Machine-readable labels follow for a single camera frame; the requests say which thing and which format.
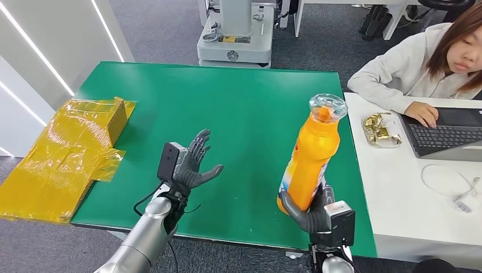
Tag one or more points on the person's hand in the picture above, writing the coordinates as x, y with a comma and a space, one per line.
421, 112

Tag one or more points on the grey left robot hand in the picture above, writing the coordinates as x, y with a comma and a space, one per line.
190, 173

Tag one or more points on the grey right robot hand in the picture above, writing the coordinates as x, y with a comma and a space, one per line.
310, 222

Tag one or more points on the orange detergent bottle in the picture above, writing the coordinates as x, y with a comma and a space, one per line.
312, 158

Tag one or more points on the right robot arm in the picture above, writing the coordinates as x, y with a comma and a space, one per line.
335, 265

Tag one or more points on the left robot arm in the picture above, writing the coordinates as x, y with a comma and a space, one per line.
150, 230

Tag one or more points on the dark grey laptop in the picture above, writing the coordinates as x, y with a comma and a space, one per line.
440, 137

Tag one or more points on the gold candy wrapper bag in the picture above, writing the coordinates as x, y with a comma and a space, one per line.
380, 132

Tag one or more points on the person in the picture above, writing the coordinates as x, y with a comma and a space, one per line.
406, 68

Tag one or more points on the white desk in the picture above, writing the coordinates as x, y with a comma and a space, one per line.
406, 211

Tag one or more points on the black gear pile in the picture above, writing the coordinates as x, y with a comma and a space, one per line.
374, 22

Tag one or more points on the black office chair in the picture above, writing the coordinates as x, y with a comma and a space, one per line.
448, 3

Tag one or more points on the yellow plastic wrapped cardboard box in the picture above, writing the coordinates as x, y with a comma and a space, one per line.
64, 158

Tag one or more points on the black round object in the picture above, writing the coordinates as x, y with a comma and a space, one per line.
435, 266

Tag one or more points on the white robot stand with column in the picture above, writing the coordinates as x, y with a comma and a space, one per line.
235, 41

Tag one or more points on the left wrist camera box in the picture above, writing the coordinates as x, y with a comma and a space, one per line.
167, 160

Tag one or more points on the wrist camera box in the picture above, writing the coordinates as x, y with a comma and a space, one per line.
167, 160
339, 224

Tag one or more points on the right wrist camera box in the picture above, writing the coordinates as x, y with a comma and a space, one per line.
339, 224

